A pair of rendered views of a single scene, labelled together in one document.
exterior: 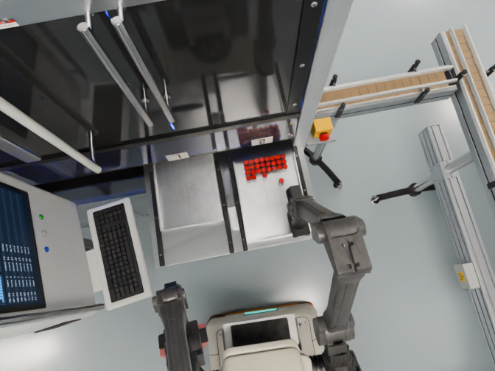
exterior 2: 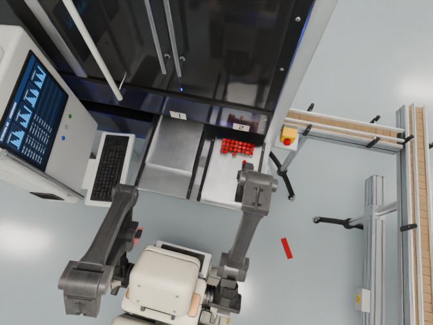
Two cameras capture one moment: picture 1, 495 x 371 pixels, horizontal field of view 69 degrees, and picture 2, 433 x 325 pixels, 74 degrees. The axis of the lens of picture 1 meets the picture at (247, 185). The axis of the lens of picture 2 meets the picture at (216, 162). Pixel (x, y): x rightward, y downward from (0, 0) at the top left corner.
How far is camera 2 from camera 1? 0.24 m
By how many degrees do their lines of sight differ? 8
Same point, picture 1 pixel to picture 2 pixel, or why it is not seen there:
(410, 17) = (394, 99)
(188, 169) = (183, 130)
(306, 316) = not seen: hidden behind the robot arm
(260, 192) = (226, 165)
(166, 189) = (162, 137)
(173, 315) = (121, 199)
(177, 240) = (154, 174)
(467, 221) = (378, 256)
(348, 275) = (249, 211)
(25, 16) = not seen: outside the picture
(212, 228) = (181, 176)
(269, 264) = (216, 235)
